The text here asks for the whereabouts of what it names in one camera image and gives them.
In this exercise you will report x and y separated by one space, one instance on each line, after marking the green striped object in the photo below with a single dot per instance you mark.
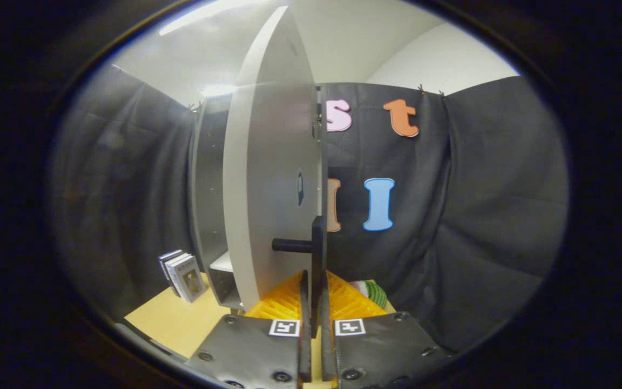
377 294

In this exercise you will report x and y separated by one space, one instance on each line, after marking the black backdrop cloth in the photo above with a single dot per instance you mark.
478 216

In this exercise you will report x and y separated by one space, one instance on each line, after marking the grey cover book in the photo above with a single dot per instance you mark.
187 278

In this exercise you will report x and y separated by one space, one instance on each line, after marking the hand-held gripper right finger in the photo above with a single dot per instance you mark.
327 351

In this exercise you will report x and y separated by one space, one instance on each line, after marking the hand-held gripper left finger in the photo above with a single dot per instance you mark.
304 346

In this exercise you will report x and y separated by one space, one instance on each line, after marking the white shoe cabinet door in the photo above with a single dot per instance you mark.
268 189

